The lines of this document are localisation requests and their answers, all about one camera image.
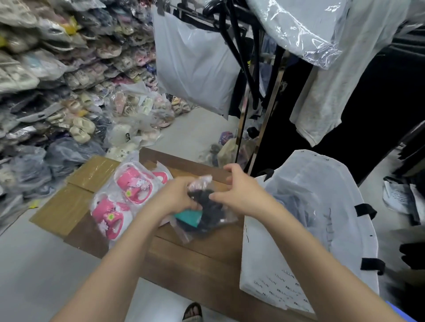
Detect person's left hand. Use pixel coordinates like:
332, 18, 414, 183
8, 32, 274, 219
149, 176, 203, 219

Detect person's right hand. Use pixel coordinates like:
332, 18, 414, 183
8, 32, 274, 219
209, 163, 273, 218

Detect bagged black socks bundle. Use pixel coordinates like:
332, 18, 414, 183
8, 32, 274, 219
169, 175, 239, 245

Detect white shopping bag black handles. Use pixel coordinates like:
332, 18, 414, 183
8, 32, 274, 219
240, 149, 386, 314

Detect person's left forearm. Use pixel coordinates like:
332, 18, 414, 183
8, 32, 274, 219
50, 202, 186, 322

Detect person's right forearm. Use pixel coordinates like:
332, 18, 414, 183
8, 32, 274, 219
259, 202, 404, 322

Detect person's left sandal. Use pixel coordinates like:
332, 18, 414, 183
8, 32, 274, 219
182, 302, 203, 322

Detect large white plastic bag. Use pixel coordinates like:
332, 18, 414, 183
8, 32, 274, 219
152, 6, 245, 119

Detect pile of bagged slippers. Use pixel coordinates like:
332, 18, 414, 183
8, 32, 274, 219
0, 0, 192, 233

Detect metal clothes rack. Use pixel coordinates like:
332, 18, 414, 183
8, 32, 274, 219
232, 43, 290, 175

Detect brown cardboard sheet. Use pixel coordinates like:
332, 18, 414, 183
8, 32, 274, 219
29, 155, 120, 238

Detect speckled off-white shirt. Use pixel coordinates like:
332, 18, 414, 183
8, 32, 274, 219
289, 0, 412, 147

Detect bundle of black hangers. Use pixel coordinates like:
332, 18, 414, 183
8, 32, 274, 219
172, 0, 276, 110

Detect rack of black trousers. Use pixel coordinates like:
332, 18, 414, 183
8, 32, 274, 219
252, 33, 425, 185

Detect clear wrapped grey garment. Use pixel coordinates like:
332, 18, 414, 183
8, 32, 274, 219
245, 0, 351, 70

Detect blue plastic basket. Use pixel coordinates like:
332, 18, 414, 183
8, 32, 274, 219
385, 300, 419, 322

